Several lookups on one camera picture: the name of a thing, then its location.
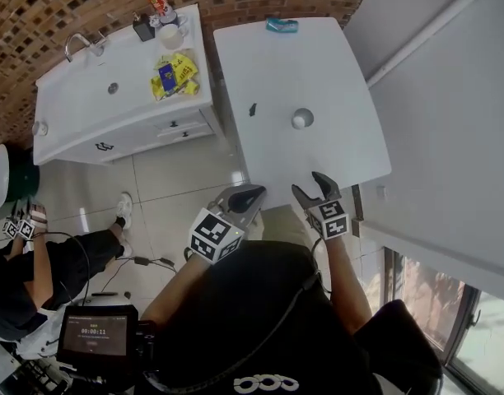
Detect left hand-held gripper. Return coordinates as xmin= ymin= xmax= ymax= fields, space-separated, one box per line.
xmin=189 ymin=184 xmax=266 ymax=266

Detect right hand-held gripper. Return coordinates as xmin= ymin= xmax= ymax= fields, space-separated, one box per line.
xmin=292 ymin=171 xmax=351 ymax=242

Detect white cup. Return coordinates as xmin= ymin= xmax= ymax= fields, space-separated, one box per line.
xmin=291 ymin=107 xmax=315 ymax=131

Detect person's right forearm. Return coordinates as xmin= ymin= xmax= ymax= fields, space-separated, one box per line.
xmin=324 ymin=235 xmax=373 ymax=337

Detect person's left forearm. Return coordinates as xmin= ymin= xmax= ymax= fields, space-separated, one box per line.
xmin=140 ymin=252 xmax=208 ymax=325

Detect black table leg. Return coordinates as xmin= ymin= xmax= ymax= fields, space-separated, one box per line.
xmin=350 ymin=183 xmax=363 ymax=239

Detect person's khaki trousers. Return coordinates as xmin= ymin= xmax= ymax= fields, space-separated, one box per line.
xmin=246 ymin=203 xmax=319 ymax=249

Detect person's black shirt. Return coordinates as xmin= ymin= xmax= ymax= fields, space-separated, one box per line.
xmin=133 ymin=239 xmax=445 ymax=395

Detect pile of yellow packets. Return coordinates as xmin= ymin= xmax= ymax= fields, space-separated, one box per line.
xmin=149 ymin=52 xmax=201 ymax=100

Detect white sink cabinet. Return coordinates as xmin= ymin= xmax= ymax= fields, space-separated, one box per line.
xmin=31 ymin=2 xmax=221 ymax=166

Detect teal wipes packet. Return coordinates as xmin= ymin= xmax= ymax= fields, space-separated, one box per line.
xmin=264 ymin=17 xmax=301 ymax=35

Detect blue and white mug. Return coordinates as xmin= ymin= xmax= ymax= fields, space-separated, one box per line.
xmin=151 ymin=7 xmax=192 ymax=29

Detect black monitor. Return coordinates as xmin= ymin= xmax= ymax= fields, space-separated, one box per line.
xmin=56 ymin=304 xmax=140 ymax=370

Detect black soap dispenser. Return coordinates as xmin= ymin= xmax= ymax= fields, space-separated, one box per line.
xmin=132 ymin=12 xmax=156 ymax=43

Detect red snack tube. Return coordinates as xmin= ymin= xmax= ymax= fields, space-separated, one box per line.
xmin=147 ymin=0 xmax=175 ymax=18

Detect dark green round stool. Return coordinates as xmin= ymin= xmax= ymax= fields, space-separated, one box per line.
xmin=4 ymin=145 xmax=41 ymax=203

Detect chrome faucet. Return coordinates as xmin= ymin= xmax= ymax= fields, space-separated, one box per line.
xmin=64 ymin=31 xmax=108 ymax=63

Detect black floor cable with adapter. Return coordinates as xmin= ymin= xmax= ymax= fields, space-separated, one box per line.
xmin=99 ymin=255 xmax=179 ymax=291

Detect grey cable on shirt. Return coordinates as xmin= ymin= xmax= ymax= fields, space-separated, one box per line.
xmin=152 ymin=272 xmax=324 ymax=390

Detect window frame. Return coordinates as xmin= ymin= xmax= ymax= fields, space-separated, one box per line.
xmin=380 ymin=245 xmax=504 ymax=395

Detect black camera rig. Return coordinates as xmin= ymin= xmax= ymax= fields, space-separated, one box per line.
xmin=134 ymin=319 xmax=159 ymax=372

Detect black looped cable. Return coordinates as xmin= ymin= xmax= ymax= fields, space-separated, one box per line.
xmin=0 ymin=230 xmax=91 ymax=308

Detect white wall pipe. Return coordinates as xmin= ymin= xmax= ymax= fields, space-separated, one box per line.
xmin=366 ymin=0 xmax=504 ymax=89

